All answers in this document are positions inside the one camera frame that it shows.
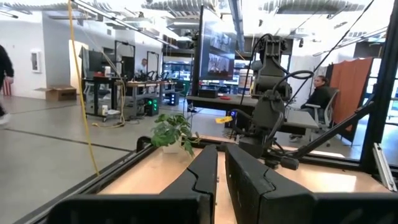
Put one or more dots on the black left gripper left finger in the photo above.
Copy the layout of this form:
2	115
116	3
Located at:
203	174

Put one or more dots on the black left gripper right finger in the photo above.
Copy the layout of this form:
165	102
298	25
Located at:
258	196

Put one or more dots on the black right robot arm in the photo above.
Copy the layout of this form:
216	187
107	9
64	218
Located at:
269	81

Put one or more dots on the yellow tag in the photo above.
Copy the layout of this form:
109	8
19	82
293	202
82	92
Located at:
224	119

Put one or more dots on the white plant pot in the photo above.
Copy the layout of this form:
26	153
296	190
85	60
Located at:
171	148

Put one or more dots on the grey desk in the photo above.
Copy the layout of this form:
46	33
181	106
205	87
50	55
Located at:
298	119

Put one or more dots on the green potted plant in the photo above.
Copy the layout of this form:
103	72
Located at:
171	129

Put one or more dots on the white plastic jar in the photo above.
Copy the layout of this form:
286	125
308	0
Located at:
245	81

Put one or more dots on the small black box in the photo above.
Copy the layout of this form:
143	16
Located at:
208	93

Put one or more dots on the black computer tower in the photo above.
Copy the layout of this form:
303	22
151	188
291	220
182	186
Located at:
151	107

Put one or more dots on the person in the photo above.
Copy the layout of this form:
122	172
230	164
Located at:
143	66
318	95
4	68

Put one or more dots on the grey office chair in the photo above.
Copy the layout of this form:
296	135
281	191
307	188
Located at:
331	109

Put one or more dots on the wooden workbench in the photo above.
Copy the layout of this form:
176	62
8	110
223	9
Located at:
146	84

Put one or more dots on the large black display screen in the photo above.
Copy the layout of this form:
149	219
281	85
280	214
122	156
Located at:
217	46

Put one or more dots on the orange partition screen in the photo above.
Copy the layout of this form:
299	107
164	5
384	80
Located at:
351	90

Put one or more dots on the black equipment desk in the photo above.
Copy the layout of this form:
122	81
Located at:
99	81

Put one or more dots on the brown cardboard box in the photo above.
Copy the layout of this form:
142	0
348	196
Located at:
60	93

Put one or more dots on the silver aluminium rail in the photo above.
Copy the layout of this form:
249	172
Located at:
385	168

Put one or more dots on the white wall frame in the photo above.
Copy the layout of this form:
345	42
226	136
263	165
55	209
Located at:
35	61

